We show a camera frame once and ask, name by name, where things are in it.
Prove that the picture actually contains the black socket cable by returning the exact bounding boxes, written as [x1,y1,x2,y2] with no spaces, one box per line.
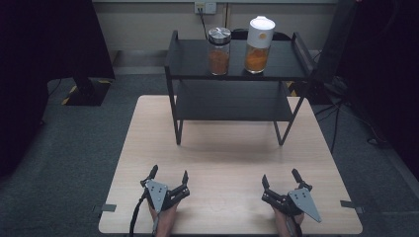
[197,12,210,40]

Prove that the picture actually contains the person's right hand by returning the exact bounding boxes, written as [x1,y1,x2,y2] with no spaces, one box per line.
[272,206,306,237]

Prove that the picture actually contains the black stand base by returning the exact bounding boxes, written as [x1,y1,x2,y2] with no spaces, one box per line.
[60,76,113,108]

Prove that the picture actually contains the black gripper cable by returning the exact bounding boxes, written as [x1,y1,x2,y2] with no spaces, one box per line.
[128,192,148,237]

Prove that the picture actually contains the black metal rack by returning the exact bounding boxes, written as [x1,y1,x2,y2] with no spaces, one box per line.
[163,30,314,147]

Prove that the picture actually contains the person's left hand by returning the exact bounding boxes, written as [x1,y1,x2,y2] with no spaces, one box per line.
[147,200,181,237]

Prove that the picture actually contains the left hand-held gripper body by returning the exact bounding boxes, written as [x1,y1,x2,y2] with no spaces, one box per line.
[143,179,192,214]

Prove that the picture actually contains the white wall socket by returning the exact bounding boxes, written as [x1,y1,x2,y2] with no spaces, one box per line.
[194,1,217,15]

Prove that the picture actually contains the white lid spice jar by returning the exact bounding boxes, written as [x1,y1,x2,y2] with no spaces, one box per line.
[243,15,277,75]

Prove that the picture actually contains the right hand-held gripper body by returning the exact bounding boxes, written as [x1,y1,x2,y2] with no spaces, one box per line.
[261,187,323,223]

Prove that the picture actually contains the dark curtain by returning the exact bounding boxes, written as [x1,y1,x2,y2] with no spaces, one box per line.
[0,0,116,179]
[315,0,419,181]

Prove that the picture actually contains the metal lid glass spice jar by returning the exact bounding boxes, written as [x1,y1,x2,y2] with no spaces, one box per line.
[207,27,232,76]

